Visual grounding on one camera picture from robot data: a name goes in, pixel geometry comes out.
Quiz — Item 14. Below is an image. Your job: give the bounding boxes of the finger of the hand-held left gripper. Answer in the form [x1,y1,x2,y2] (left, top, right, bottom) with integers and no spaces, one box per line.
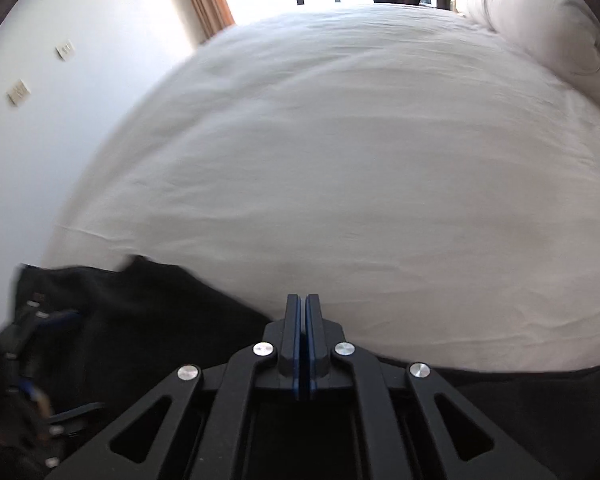
[10,295,88,386]

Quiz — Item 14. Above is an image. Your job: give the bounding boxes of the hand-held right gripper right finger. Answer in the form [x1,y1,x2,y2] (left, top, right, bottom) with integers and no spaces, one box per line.
[305,295,558,480]

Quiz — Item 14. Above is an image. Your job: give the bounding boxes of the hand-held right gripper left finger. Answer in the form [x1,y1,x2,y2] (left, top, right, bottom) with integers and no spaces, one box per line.
[45,294,306,480]

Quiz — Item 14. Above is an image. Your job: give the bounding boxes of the black denim pants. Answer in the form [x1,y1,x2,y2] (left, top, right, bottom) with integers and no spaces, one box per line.
[0,255,600,480]

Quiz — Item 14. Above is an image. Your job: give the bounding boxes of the bed with white sheet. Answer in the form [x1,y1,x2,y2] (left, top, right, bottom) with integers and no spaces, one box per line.
[45,2,600,376]

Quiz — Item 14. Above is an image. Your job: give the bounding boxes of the rolled white duvet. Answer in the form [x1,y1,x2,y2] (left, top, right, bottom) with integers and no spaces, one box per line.
[455,0,600,123]

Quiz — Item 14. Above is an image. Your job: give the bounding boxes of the white wall socket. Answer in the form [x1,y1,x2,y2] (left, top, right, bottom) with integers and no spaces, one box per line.
[7,80,32,106]

